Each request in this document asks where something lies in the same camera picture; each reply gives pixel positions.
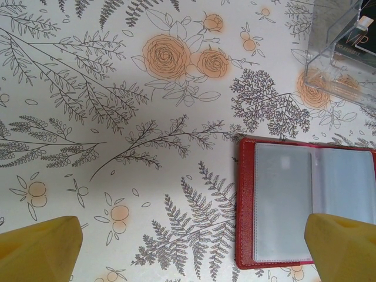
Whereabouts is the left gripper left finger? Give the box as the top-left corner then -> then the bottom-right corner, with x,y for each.
0,216 -> 85,282

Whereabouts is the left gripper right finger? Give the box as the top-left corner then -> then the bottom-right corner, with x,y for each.
304,213 -> 376,282

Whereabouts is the red leather card holder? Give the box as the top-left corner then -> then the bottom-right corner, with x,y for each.
234,136 -> 376,270

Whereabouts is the clear acrylic card stand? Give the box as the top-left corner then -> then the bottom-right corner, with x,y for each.
303,0 -> 376,110

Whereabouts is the black VIP credit card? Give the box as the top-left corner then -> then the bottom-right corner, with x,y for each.
333,0 -> 376,76

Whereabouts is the floral patterned table covering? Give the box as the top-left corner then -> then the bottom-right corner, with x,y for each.
0,0 -> 376,282

